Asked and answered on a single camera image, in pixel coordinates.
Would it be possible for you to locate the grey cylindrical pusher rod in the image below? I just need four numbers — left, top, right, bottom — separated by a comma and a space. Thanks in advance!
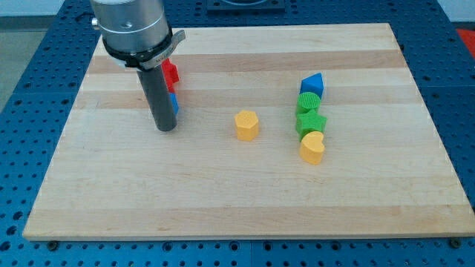
137, 66, 177, 132

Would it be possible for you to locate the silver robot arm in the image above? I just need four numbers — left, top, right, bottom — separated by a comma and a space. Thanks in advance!
91, 0, 186, 132

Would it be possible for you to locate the blue cube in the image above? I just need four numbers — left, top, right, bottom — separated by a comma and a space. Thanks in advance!
168, 93, 180, 115

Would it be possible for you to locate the yellow hexagon block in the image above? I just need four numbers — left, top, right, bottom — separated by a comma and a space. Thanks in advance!
235, 110, 259, 141

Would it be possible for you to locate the red block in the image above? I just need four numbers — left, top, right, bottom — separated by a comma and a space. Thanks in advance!
162, 59, 180, 93

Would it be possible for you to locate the green cylinder block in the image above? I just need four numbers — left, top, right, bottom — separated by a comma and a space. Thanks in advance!
295, 92, 321, 115

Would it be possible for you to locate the blue pentagon block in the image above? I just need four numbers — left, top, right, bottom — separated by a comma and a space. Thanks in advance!
299, 73, 325, 98

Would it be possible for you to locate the green star block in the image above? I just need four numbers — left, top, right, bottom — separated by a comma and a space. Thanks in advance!
295, 110, 327, 141

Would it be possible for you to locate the yellow heart block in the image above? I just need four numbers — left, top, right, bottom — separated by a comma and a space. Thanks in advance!
299, 131, 325, 165

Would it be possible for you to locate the wooden board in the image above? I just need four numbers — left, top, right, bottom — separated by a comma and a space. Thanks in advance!
23, 23, 474, 241

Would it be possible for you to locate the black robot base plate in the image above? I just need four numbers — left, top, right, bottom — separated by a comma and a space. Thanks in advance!
206, 0, 285, 12

